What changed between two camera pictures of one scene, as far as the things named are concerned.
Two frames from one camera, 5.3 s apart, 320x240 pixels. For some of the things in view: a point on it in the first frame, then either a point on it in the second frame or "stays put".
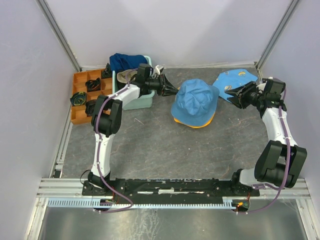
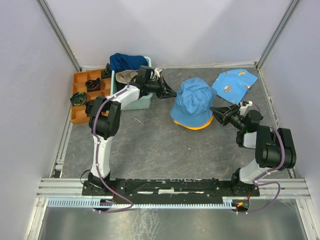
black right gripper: x=240 y=101 → x=223 y=110
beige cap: x=121 y=76 stays put
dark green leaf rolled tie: x=107 y=72 stays put
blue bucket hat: x=196 y=101 stays put
